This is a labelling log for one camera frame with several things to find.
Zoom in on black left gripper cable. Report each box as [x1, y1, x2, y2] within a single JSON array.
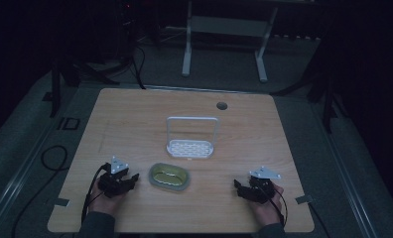
[[80, 163, 110, 226]]

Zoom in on person's right hand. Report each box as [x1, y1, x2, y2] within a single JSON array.
[[250, 182, 286, 227]]

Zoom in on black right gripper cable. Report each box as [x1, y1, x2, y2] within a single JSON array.
[[262, 186, 289, 229]]

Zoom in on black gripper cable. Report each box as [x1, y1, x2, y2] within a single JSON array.
[[80, 163, 110, 226], [262, 186, 289, 229]]

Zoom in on green oval soap dish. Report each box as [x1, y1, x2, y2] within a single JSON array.
[[147, 162, 192, 192]]

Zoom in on grey tape piece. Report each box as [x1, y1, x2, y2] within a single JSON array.
[[295, 194, 315, 205], [53, 196, 70, 208]]

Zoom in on person's left hand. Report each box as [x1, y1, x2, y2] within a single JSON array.
[[88, 177, 128, 217]]

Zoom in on white metal stand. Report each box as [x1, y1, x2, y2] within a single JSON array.
[[181, 0, 280, 84]]

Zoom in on black floor cable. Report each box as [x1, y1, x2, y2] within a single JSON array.
[[11, 144, 70, 238]]

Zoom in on black hanging cable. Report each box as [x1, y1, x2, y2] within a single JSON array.
[[130, 44, 148, 90]]

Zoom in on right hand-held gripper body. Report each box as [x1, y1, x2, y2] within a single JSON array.
[[246, 166, 282, 204]]

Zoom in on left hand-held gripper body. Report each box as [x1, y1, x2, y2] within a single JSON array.
[[97, 156, 131, 199]]

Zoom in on white drain rack with handle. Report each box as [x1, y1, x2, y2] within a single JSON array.
[[165, 115, 220, 160]]

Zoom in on black tripod stand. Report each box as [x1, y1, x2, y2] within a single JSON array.
[[277, 56, 349, 135], [42, 49, 121, 119]]

